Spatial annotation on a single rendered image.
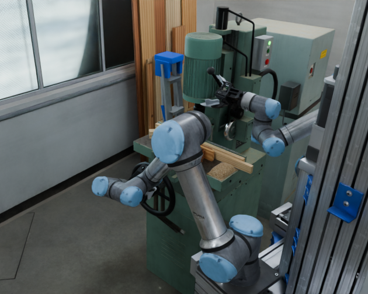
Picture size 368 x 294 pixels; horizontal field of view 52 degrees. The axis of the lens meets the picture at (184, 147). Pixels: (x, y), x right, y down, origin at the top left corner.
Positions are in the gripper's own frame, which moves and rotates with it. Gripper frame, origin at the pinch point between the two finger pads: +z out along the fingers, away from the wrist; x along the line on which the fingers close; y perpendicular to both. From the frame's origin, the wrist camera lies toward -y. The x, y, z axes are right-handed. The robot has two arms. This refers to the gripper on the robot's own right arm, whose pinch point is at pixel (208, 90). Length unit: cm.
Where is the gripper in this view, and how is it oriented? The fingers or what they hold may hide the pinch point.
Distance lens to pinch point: 174.1
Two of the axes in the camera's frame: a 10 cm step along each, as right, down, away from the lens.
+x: -4.8, 8.7, -1.3
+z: -7.6, -3.4, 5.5
